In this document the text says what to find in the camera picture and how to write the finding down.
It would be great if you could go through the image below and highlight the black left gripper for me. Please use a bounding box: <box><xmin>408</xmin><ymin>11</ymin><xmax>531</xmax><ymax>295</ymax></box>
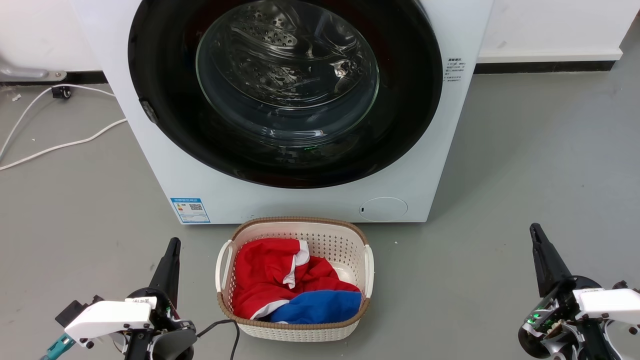
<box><xmin>125</xmin><ymin>237</ymin><xmax>197</xmax><ymax>360</ymax></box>

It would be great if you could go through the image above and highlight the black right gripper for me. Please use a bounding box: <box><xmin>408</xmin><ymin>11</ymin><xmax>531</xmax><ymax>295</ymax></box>
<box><xmin>517</xmin><ymin>223</ymin><xmax>621</xmax><ymax>360</ymax></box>

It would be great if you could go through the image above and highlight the black round glass washer door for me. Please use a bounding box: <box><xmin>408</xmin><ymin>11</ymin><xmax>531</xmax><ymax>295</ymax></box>
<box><xmin>127</xmin><ymin>0</ymin><xmax>444</xmax><ymax>190</ymax></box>

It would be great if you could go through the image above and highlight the white front-load washing machine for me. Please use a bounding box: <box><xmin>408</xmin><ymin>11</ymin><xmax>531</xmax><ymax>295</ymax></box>
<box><xmin>70</xmin><ymin>0</ymin><xmax>495</xmax><ymax>226</ymax></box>

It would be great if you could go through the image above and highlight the blue energy label sticker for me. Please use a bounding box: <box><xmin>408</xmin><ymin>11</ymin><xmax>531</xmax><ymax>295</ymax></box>
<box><xmin>170</xmin><ymin>197</ymin><xmax>211</xmax><ymax>224</ymax></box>

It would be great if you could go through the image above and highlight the red and white garment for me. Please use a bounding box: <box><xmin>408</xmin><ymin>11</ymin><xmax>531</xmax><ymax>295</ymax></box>
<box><xmin>231</xmin><ymin>238</ymin><xmax>361</xmax><ymax>321</ymax></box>

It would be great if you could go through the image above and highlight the blue garment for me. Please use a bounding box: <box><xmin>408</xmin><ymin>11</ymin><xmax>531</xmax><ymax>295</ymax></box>
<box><xmin>270</xmin><ymin>290</ymin><xmax>362</xmax><ymax>325</ymax></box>

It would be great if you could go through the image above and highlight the white perforated laundry basket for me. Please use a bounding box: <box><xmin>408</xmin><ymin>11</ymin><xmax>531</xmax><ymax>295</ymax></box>
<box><xmin>215</xmin><ymin>216</ymin><xmax>375</xmax><ymax>343</ymax></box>

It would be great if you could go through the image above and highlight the round white filter cover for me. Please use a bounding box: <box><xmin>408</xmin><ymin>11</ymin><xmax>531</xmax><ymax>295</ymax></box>
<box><xmin>359</xmin><ymin>196</ymin><xmax>409</xmax><ymax>223</ymax></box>

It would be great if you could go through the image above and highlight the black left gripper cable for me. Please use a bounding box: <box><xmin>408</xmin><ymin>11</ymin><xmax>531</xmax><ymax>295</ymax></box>
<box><xmin>196</xmin><ymin>320</ymin><xmax>241</xmax><ymax>360</ymax></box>

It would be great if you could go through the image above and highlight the teal cable connector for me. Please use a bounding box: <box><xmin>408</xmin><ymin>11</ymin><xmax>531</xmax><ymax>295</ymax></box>
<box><xmin>40</xmin><ymin>334</ymin><xmax>77</xmax><ymax>360</ymax></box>

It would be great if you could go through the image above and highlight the grey metal bracket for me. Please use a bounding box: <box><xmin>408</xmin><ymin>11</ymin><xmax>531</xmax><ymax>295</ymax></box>
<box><xmin>0</xmin><ymin>56</ymin><xmax>67</xmax><ymax>82</ymax></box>

